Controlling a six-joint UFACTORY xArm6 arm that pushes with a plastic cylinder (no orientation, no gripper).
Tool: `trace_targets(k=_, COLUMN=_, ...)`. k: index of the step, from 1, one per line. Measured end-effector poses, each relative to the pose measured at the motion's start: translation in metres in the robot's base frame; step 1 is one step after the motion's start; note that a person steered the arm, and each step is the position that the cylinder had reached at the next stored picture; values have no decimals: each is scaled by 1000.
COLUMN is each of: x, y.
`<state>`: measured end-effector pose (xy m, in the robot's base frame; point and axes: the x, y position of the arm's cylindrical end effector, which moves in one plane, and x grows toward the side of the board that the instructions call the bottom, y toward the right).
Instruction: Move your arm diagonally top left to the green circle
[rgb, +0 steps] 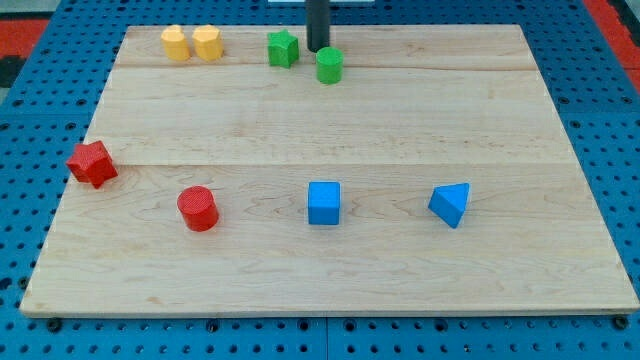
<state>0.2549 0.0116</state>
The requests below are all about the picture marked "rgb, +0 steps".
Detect blue cube block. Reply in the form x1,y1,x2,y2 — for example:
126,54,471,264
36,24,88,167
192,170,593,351
307,181,341,225

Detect green cylinder block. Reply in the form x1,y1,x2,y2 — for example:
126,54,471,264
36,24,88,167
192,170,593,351
316,47,344,84

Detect light wooden board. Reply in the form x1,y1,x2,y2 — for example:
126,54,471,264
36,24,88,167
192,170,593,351
20,25,639,319

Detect red cylinder block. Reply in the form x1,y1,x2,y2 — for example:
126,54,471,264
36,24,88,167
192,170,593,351
177,186,219,232

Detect blue triangular prism block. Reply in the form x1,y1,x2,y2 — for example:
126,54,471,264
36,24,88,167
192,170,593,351
428,183,470,229

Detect green star block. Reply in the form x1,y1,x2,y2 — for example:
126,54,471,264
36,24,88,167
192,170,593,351
267,29,299,68

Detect yellow hexagon block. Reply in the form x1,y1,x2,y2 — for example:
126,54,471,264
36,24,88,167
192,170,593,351
192,25,224,61

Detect yellow heart block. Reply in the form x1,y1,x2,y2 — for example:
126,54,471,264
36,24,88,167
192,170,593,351
160,25,191,61

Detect red star block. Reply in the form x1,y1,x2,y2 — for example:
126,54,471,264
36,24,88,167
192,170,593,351
66,141,118,189

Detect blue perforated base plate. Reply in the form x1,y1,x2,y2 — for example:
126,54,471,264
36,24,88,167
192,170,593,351
1,0,639,359

